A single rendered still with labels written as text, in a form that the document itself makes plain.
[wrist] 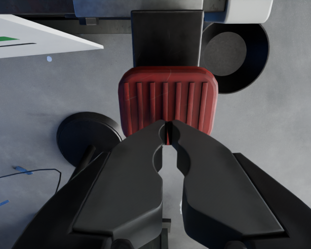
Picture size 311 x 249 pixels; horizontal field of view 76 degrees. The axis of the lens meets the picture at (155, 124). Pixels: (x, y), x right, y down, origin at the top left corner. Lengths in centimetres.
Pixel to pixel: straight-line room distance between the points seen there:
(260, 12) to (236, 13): 3
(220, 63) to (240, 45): 10
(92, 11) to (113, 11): 2
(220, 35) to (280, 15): 23
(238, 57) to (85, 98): 71
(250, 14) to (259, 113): 84
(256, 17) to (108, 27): 67
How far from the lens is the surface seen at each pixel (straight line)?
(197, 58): 19
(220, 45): 93
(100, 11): 26
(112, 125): 101
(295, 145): 128
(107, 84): 96
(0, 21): 45
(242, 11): 28
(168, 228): 152
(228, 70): 96
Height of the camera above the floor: 89
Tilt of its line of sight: 62 degrees down
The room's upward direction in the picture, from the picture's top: 177 degrees counter-clockwise
